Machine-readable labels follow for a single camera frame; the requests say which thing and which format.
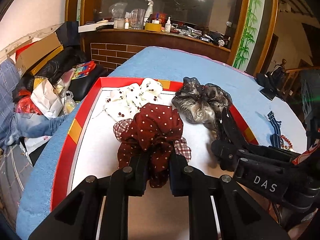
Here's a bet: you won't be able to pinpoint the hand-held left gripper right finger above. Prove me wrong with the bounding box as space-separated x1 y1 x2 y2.
169 154 292 240

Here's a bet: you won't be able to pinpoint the glass pitcher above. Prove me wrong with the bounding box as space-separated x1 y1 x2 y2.
129 8 146 30

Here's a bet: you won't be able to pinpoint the dark sheer scrunchie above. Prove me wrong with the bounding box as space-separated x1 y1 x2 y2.
171 76 233 132

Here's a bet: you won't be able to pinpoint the red bead bracelet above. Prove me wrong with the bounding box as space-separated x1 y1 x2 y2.
279 134 294 151

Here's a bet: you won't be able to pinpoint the cardboard box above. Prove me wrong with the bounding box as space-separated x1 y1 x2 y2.
7 32 64 77

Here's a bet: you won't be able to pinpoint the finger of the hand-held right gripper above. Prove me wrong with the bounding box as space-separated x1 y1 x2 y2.
216 107 260 153
211 140 247 172

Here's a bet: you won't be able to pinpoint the wooden stair railing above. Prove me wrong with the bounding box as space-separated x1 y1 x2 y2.
282 59 320 98

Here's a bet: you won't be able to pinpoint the black backpack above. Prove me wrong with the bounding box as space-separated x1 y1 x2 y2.
269 64 288 92

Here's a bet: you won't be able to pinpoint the white spray bottle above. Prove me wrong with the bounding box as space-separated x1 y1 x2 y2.
144 0 153 24

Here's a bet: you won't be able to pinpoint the red plastic bag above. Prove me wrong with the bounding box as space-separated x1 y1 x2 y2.
15 96 38 115

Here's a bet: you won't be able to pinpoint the red plaid scrunchie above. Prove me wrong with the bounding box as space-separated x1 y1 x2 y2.
113 119 192 162

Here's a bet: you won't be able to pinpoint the black umbrella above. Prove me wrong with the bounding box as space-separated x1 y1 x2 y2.
200 31 227 47

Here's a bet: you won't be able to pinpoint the bamboo painted pillar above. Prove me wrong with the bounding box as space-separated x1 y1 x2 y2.
232 0 265 70

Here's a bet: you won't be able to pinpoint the blue checked cloth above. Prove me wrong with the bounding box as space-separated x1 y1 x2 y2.
0 60 23 115

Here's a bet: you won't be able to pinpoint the blue jeans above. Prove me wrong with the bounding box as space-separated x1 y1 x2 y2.
0 111 72 145

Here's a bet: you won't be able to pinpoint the black plastic bag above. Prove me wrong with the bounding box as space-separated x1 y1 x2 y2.
19 47 88 93

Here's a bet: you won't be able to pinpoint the white cherry print scrunchie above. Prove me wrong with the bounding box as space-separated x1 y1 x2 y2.
101 78 164 120

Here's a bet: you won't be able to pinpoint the yellow tape roll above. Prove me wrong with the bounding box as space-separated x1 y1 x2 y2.
145 22 162 32

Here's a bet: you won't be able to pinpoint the colourful printed box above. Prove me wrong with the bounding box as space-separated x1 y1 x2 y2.
71 60 97 80

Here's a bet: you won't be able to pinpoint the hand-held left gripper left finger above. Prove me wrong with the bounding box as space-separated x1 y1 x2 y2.
28 155 150 240

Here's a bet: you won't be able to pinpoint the white paper bag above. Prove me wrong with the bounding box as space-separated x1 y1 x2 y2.
30 79 67 119

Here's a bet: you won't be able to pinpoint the red-rimmed white tray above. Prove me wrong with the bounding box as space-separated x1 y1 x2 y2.
50 77 259 240

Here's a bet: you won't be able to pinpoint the black wallet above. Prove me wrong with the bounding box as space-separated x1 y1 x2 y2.
260 87 277 101

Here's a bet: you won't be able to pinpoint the red polka dot scrunchie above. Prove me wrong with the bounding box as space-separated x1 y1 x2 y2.
117 103 184 189

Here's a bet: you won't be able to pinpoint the blue striped hair ribbon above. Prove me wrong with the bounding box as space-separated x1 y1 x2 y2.
267 110 284 147

